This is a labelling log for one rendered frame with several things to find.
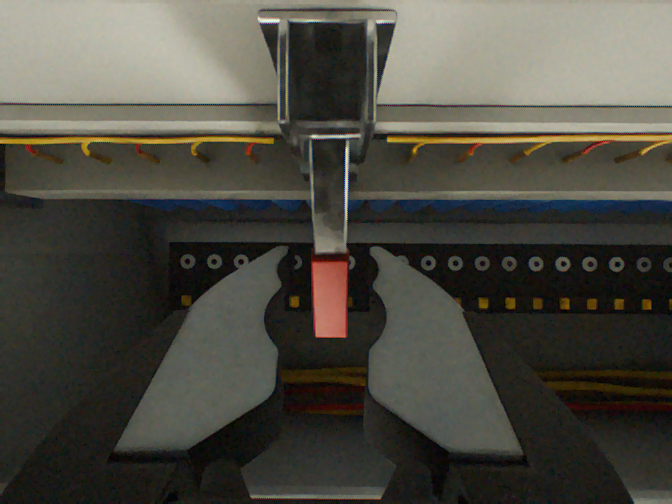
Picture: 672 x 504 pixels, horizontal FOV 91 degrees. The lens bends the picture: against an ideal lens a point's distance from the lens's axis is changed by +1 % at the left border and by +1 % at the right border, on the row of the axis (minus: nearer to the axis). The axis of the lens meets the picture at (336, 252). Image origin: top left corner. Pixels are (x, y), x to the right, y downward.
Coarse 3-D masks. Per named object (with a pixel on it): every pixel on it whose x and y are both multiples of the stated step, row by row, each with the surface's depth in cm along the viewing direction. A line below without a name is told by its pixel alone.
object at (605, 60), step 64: (0, 0) 6; (64, 0) 6; (128, 0) 6; (192, 0) 6; (256, 0) 6; (320, 0) 6; (384, 0) 6; (448, 0) 6; (512, 0) 6; (576, 0) 6; (640, 0) 6; (0, 64) 9; (64, 64) 9; (128, 64) 9; (192, 64) 9; (256, 64) 9; (448, 64) 8; (512, 64) 8; (576, 64) 8; (640, 64) 8; (0, 192) 14
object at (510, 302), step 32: (224, 256) 25; (256, 256) 25; (352, 256) 25; (416, 256) 25; (448, 256) 25; (480, 256) 25; (512, 256) 25; (544, 256) 25; (576, 256) 25; (608, 256) 25; (640, 256) 25; (192, 288) 25; (352, 288) 25; (448, 288) 25; (480, 288) 25; (512, 288) 25; (544, 288) 25; (576, 288) 25; (608, 288) 25; (640, 288) 25
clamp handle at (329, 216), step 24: (312, 144) 8; (336, 144) 8; (312, 168) 9; (336, 168) 9; (312, 192) 9; (336, 192) 9; (312, 216) 9; (336, 216) 9; (336, 240) 10; (312, 264) 10; (336, 264) 10; (312, 288) 11; (336, 288) 11; (336, 312) 11; (336, 336) 12
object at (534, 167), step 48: (48, 144) 14; (96, 144) 14; (144, 144) 14; (192, 144) 12; (240, 144) 13; (384, 144) 13; (432, 144) 13; (480, 144) 12; (528, 144) 13; (576, 144) 13; (624, 144) 13; (48, 192) 14; (96, 192) 14; (144, 192) 14; (192, 192) 14; (240, 192) 14; (288, 192) 13; (384, 192) 13; (432, 192) 13; (480, 192) 13; (528, 192) 13; (576, 192) 13; (624, 192) 13
